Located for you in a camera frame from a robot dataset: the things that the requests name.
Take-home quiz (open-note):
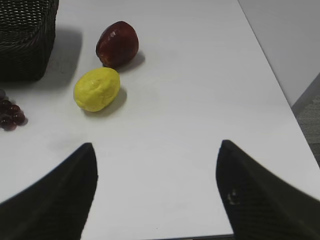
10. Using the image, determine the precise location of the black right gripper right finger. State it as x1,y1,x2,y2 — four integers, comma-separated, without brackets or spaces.
215,140,320,240

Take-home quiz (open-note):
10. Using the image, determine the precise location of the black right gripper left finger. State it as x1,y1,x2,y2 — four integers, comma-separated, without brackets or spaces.
0,143,98,240

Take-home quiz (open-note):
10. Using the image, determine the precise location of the black woven basket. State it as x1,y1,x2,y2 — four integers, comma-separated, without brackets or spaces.
0,0,59,83

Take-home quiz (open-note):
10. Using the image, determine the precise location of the red grape bunch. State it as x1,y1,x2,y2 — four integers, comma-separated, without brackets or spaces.
0,88,27,132

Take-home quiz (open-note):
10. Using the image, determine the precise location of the yellow lemon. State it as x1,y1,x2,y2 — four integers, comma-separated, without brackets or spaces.
73,67,121,113

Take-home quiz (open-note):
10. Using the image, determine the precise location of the dark red apple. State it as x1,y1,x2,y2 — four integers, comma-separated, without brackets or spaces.
95,21,139,68

